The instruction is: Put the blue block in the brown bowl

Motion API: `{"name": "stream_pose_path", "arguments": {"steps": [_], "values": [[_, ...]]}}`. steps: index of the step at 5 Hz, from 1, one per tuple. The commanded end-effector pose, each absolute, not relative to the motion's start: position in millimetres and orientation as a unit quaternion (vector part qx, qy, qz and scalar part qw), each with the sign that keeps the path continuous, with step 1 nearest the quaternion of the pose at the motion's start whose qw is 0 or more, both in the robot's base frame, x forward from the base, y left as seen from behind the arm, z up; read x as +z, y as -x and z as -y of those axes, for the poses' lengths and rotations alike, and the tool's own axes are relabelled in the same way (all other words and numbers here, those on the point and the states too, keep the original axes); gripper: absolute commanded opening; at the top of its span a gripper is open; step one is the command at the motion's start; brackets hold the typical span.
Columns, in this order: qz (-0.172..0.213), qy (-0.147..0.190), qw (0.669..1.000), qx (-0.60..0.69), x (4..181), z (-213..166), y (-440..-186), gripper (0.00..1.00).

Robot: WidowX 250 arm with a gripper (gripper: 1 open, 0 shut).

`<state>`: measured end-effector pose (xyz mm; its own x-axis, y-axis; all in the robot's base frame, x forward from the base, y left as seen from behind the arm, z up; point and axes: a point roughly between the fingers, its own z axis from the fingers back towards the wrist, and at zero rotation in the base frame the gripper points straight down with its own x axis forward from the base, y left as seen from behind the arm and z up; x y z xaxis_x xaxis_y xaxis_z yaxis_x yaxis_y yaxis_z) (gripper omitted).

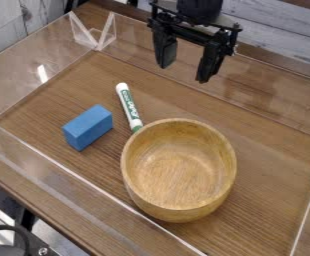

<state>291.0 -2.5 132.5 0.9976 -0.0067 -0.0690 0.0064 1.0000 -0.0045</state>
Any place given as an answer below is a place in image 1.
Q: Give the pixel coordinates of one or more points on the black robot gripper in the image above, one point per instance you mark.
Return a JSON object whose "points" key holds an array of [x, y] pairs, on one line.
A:
{"points": [[196, 21]]}

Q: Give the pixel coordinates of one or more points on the blue foam block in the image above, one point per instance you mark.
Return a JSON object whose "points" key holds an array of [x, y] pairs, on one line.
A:
{"points": [[86, 128]]}

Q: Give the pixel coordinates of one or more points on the brown wooden bowl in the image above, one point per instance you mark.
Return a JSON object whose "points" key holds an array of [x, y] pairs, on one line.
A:
{"points": [[179, 169]]}

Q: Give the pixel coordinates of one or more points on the green and white marker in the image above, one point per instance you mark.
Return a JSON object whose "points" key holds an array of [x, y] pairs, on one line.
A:
{"points": [[128, 106]]}

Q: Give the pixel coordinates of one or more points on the clear acrylic tray wall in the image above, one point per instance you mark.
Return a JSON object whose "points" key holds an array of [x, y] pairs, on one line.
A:
{"points": [[63, 70]]}

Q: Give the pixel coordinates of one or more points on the black metal table bracket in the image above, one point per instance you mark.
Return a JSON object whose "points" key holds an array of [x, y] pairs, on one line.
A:
{"points": [[24, 222]]}

